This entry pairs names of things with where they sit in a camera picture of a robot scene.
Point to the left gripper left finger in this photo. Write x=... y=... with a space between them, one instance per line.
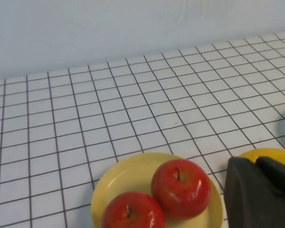
x=251 y=202

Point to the yellow round plate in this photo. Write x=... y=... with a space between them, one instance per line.
x=123 y=175

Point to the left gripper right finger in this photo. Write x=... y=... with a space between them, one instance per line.
x=278 y=175

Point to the white grid tablecloth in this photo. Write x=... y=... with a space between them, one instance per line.
x=109 y=107

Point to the yellow banana with green tip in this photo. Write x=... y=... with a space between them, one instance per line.
x=270 y=153

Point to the red apple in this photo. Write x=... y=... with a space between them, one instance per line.
x=137 y=213
x=180 y=190

